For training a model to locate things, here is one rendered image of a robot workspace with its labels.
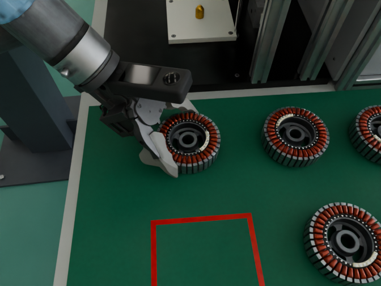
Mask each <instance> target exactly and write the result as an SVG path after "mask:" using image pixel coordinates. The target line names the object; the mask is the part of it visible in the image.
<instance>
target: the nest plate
mask: <svg viewBox="0 0 381 286"><path fill-rule="evenodd" d="M198 5H202V6H203V8H204V17H203V18H202V19H197V18H196V7H197V6H198ZM166 7H167V26H168V43H169V44H182V43H203V42H215V41H236V38H237V35H236V33H235V32H234V29H235V26H234V22H233V19H232V15H231V10H230V5H229V2H228V0H166Z"/></svg>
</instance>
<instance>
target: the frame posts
mask: <svg viewBox="0 0 381 286"><path fill-rule="evenodd" d="M353 2H354V0H326V1H325V4H324V6H323V9H322V11H321V13H320V16H319V18H318V20H317V23H316V26H315V28H314V31H313V33H312V35H311V38H310V40H309V42H308V45H307V48H306V50H305V52H304V55H303V57H302V60H301V62H300V64H299V67H298V70H297V72H298V74H300V76H299V77H300V80H301V81H306V80H307V78H309V79H310V80H315V79H316V77H317V75H318V73H319V71H320V69H321V67H322V65H323V63H324V61H325V59H326V57H327V55H328V53H329V51H330V49H331V47H332V44H333V42H334V40H335V38H336V36H337V34H338V32H339V30H340V28H341V26H342V24H343V22H344V20H345V18H346V16H347V14H348V12H349V10H350V8H351V6H352V4H353ZM290 3H291V0H265V5H264V10H263V15H262V18H261V23H260V28H259V32H258V36H257V40H256V45H255V50H254V53H253V57H252V62H251V67H250V70H249V76H250V77H251V83H252V84H253V83H257V81H260V82H261V83H266V81H267V79H268V75H269V72H270V68H271V65H272V62H273V59H274V55H275V52H276V49H277V45H278V42H279V39H280V36H281V32H282V29H283V25H284V23H285V19H286V15H287V12H288V10H289V6H290Z"/></svg>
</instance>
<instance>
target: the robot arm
mask: <svg viewBox="0 0 381 286"><path fill-rule="evenodd" d="M23 45H25V46H26V47H27V48H29V49H30V50H31V51H32V52H33V53H35V54H36V55H38V56H39V57H40V58H41V59H42V60H44V61H45V62H46V63H48V64H49V65H50V66H52V67H53V68H54V69H56V70H57V71H58V72H59V73H60V74H61V76H62V77H64V78H67V79H68V80H69V81H70V82H72V83H73V84H74V85H75V86H74V88H75V89H76V90H77V91H78V92H80V93H82V92H86V93H89V94H90V95H91V96H92V97H94V98H95V99H96V100H97V101H98V102H100V103H101V105H100V109H101V110H102V112H103V113H102V115H101V117H100V119H99V120H100V121H101V122H102V123H104V124H105V125H106V126H108V127H109V128H111V130H113V131H114V132H116V133H117V134H118V135H120V136H121V137H122V138H123V137H128V136H135V137H136V139H137V141H138V142H139V143H140V144H141V145H142V146H143V150H142V151H141V152H140V154H139V157H140V160H141V161H142V162H143V163H144V164H146V165H152V166H158V167H160V168H161V169H162V170H163V171H164V172H165V173H167V174H168V175H170V176H171V177H173V178H177V177H178V165H177V164H176V163H175V162H174V161H173V158H172V154H171V153H170V152H169V151H168V149H167V147H166V140H165V138H164V136H163V134H162V133H159V132H153V129H152V127H151V125H157V124H160V119H159V118H160V116H161V114H162V111H163V110H164V109H165V110H173V109H175V108H177V109H179V110H180V111H181V112H183V111H186V112H188V113H190V112H194V114H195V113H199V112H198V111H197V110H196V108H195V107H194V105H193V104H192V103H191V102H190V100H189V99H188V98H187V97H186V95H187V93H188V91H189V89H190V87H191V85H192V82H193V81H192V75H191V72H190V71H189V70H187V69H178V68H169V67H164V66H155V65H146V64H137V63H132V62H123V61H120V62H119V60H120V57H119V55H117V54H116V53H115V52H114V51H113V50H112V49H111V46H110V44H108V43H107V42H106V41H105V40H104V39H103V38H102V37H101V36H100V35H99V34H98V33H97V32H96V31H95V30H94V29H93V28H92V27H91V26H90V25H89V24H87V23H86V22H85V21H84V20H83V19H82V18H81V17H80V16H79V15H78V14H77V13H76V12H75V11H74V10H73V9H72V8H71V7H70V6H69V5H68V4H67V3H66V2H65V1H64V0H0V54H1V53H5V52H7V51H10V50H12V49H15V48H18V47H21V46H23ZM102 105H103V108H101V106H102ZM107 110H108V112H107ZM112 126H113V127H112ZM117 130H118V131H117Z"/></svg>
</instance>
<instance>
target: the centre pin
mask: <svg viewBox="0 0 381 286"><path fill-rule="evenodd" d="M203 17H204V8H203V6H202V5H198V6H197V7H196V18H197V19H202V18H203Z"/></svg>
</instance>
